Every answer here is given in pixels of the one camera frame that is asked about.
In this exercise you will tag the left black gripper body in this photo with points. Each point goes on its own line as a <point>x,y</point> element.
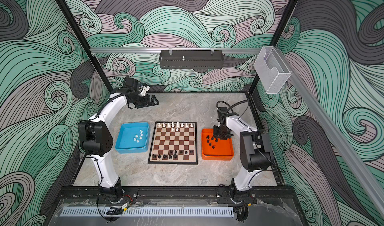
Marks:
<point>140,101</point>

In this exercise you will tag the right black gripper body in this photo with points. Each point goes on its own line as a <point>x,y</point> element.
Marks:
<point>221,133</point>

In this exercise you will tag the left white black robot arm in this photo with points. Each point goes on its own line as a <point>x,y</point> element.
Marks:
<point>96,139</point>

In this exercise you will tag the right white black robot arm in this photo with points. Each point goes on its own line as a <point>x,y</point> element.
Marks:
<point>255,158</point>

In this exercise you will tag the folding chess board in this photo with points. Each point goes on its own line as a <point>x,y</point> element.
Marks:
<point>174,143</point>

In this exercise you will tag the orange plastic tray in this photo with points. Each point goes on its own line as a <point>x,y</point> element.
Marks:
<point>216,149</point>

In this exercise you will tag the blue plastic tray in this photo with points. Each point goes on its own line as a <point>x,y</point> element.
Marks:
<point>133,138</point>

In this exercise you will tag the black perforated wall shelf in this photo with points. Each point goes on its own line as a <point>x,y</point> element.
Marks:
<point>191,60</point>

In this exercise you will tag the aluminium wall rail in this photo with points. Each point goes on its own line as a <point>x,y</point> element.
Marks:
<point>138,50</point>

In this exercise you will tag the clear acrylic wall holder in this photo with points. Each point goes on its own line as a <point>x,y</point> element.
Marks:
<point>272,69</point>

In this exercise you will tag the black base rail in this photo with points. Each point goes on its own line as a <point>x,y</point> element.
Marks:
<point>220,193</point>

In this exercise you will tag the white slotted cable duct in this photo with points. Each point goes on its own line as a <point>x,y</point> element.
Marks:
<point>150,212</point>

